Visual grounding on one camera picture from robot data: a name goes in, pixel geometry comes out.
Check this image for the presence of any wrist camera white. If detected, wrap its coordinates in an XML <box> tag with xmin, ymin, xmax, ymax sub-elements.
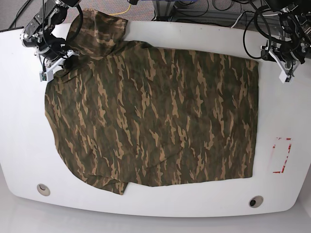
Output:
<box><xmin>279</xmin><ymin>71</ymin><xmax>294</xmax><ymax>83</ymax></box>
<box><xmin>39</xmin><ymin>71</ymin><xmax>54</xmax><ymax>83</ymax></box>

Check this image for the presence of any white cable on floor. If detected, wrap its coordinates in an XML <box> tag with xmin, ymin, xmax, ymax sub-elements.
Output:
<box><xmin>230</xmin><ymin>10</ymin><xmax>280</xmax><ymax>29</ymax></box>

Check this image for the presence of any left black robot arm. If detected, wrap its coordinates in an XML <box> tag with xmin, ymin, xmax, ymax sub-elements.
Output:
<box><xmin>242</xmin><ymin>0</ymin><xmax>311</xmax><ymax>83</ymax></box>

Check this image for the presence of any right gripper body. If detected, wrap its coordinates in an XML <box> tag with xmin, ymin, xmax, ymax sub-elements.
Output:
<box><xmin>35</xmin><ymin>47</ymin><xmax>80</xmax><ymax>73</ymax></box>

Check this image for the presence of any table cable grommet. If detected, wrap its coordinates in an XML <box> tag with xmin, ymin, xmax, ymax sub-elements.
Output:
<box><xmin>249</xmin><ymin>196</ymin><xmax>264</xmax><ymax>208</ymax></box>
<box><xmin>37</xmin><ymin>184</ymin><xmax>51</xmax><ymax>197</ymax></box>

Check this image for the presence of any left table cable grommet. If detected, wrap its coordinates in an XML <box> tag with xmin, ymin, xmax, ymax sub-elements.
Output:
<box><xmin>37</xmin><ymin>184</ymin><xmax>51</xmax><ymax>197</ymax></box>

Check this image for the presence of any red tape rectangle marking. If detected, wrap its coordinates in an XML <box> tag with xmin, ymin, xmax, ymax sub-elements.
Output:
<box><xmin>268</xmin><ymin>137</ymin><xmax>292</xmax><ymax>174</ymax></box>

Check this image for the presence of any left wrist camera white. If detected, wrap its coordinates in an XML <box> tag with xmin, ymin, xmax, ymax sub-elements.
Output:
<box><xmin>279</xmin><ymin>71</ymin><xmax>294</xmax><ymax>83</ymax></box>

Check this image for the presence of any yellow cable on floor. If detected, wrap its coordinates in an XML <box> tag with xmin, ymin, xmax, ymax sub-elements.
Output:
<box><xmin>110</xmin><ymin>1</ymin><xmax>133</xmax><ymax>17</ymax></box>

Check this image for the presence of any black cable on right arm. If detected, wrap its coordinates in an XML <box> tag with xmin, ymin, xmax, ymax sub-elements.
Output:
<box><xmin>40</xmin><ymin>0</ymin><xmax>69</xmax><ymax>59</ymax></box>

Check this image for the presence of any camouflage t-shirt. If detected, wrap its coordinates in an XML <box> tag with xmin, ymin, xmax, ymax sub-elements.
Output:
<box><xmin>45</xmin><ymin>9</ymin><xmax>259</xmax><ymax>195</ymax></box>

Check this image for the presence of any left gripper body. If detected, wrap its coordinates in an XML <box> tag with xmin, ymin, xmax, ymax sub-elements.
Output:
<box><xmin>260</xmin><ymin>42</ymin><xmax>302</xmax><ymax>75</ymax></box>

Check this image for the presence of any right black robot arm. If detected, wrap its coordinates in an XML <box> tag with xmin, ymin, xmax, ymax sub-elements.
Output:
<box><xmin>20</xmin><ymin>0</ymin><xmax>83</xmax><ymax>72</ymax></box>

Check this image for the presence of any right table cable grommet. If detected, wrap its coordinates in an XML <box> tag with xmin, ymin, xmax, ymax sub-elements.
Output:
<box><xmin>249</xmin><ymin>196</ymin><xmax>264</xmax><ymax>208</ymax></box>

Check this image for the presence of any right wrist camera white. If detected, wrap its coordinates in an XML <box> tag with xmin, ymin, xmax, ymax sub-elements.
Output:
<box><xmin>39</xmin><ymin>71</ymin><xmax>54</xmax><ymax>83</ymax></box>

